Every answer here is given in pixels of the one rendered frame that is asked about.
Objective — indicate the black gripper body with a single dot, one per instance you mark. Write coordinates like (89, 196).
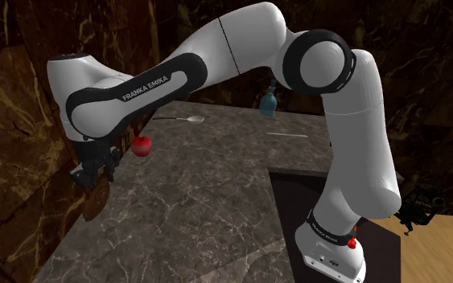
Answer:
(92, 153)

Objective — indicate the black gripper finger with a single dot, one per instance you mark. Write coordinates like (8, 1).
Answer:
(112, 164)
(87, 179)

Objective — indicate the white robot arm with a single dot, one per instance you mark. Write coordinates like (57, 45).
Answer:
(351, 129)

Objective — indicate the red apple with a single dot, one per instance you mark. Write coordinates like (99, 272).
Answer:
(141, 146)

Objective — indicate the silver spoon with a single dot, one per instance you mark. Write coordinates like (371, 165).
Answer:
(194, 119)

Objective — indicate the blue glass bottle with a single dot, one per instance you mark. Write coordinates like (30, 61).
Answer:
(268, 104)

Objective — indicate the thin white stick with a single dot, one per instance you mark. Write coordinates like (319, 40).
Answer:
(287, 135)

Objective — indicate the dark robot stand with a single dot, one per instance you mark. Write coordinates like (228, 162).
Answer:
(300, 203)

